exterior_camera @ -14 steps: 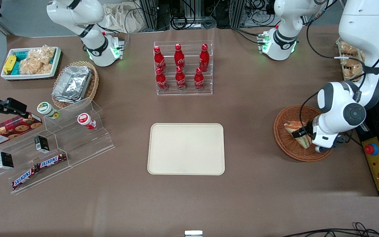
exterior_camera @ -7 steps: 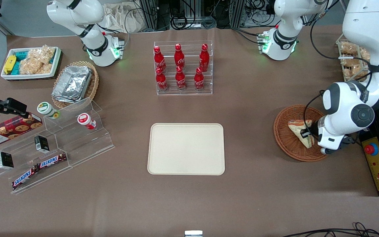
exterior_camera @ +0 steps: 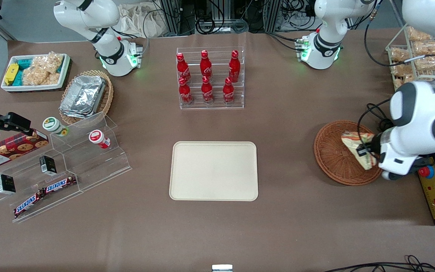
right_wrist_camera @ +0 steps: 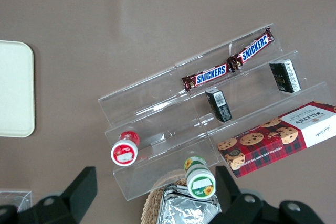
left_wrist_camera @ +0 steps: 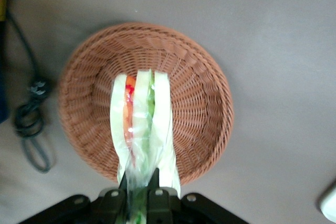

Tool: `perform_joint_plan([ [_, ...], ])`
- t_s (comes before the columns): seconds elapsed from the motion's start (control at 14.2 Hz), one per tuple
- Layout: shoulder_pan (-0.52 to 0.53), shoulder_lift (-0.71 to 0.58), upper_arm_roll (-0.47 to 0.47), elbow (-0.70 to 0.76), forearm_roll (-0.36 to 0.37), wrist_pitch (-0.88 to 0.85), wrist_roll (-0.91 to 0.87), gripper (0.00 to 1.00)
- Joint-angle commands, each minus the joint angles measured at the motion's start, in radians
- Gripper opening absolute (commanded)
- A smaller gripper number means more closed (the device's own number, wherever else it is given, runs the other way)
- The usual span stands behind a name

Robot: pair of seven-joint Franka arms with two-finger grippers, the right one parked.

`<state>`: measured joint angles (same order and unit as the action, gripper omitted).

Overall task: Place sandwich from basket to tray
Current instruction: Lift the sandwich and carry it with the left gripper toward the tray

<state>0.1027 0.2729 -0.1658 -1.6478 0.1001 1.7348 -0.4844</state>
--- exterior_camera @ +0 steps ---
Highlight triangle sandwich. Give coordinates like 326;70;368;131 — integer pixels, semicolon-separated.
341;131;377;171

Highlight brown round wicker basket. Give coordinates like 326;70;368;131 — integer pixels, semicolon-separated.
314;120;384;186

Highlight light oval wicker basket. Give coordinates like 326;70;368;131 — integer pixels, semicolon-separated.
59;70;114;125

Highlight beige rectangular tray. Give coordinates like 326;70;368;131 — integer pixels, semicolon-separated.
169;141;259;201

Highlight red tartan cookie box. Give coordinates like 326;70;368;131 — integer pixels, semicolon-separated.
0;130;49;170

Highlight white rectangular bin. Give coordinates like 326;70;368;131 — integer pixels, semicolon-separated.
0;53;71;92

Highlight green lid white cup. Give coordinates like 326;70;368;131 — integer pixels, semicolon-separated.
43;117;69;137

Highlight yellow snack packet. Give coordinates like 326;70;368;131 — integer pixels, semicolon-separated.
4;63;19;86

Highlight small black box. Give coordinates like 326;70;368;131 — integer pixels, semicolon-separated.
0;174;16;195
39;155;57;176

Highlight clear fried snack bag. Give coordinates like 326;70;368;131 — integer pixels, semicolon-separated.
392;64;415;78
406;26;432;42
390;48;411;63
394;76;415;90
415;56;435;71
413;41;435;57

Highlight aluminium foil container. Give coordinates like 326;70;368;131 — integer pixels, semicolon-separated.
60;75;107;119

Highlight brown Snickers bar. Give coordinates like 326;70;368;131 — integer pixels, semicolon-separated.
13;191;46;219
44;175;78;194

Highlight red lid white cup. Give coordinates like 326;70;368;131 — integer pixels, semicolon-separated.
89;130;111;149

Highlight clear acrylic step shelf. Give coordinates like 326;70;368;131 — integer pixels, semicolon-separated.
0;111;133;223

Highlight red cola bottle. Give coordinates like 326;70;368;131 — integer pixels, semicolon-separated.
223;77;235;104
228;50;241;83
178;77;193;105
176;53;191;83
200;50;213;80
201;76;214;104

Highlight clear acrylic bottle rack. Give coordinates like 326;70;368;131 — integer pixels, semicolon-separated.
176;46;245;110

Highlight beige cloth bag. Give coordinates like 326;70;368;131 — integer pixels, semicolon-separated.
117;3;166;38

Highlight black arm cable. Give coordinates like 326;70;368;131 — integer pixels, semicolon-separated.
357;98;393;151
364;6;435;69

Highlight black looped power cable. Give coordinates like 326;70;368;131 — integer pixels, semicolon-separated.
366;102;394;131

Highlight white wire rack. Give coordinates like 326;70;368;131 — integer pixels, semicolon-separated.
386;23;435;91

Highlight black floor cable bundle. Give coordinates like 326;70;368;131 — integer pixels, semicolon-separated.
323;255;435;272

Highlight black arm base cables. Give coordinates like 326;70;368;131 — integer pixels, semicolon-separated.
266;32;302;52

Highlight aluminium frame post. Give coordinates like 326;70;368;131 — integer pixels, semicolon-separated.
160;0;196;37
264;0;283;33

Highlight coiled black cable bundle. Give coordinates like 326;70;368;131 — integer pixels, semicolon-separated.
195;0;249;35

